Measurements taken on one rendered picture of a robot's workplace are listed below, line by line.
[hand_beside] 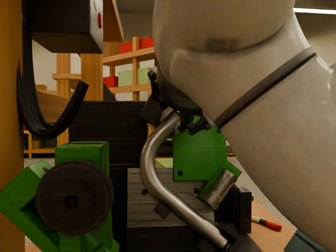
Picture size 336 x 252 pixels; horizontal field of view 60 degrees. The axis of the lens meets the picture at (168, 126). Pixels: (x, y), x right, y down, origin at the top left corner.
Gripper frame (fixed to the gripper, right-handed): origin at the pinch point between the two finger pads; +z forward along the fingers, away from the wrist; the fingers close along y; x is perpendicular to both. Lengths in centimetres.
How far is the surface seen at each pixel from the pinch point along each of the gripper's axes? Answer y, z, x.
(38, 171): 3.9, -22.4, 20.9
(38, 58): 529, 808, -57
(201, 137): -6.5, 4.5, -2.4
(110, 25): 40, 30, -16
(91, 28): 21.6, -7.3, 0.2
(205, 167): -11.4, 4.5, 1.9
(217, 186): -15.2, 1.1, 3.6
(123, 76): 133, 335, -84
